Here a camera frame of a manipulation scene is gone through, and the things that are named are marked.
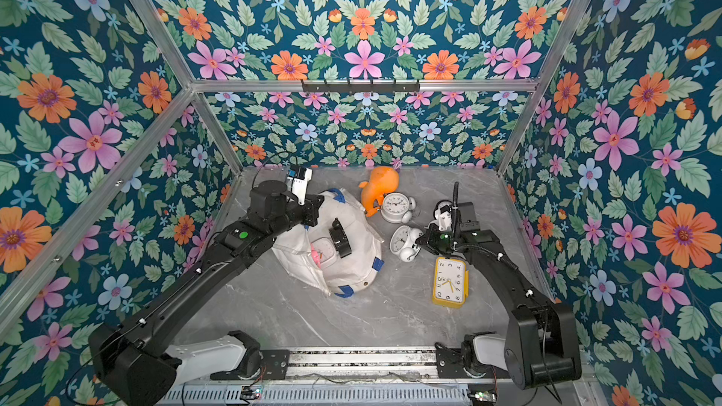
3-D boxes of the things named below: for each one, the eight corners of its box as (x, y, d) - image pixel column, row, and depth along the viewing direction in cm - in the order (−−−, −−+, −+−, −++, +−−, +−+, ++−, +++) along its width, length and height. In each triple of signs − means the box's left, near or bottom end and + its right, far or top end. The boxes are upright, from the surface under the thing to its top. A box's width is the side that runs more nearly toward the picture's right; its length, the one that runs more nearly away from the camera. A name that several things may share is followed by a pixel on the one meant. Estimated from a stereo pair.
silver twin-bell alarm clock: (380, 222, 103) (380, 217, 100) (380, 196, 110) (380, 192, 108) (416, 222, 103) (417, 217, 100) (414, 196, 110) (414, 192, 108)
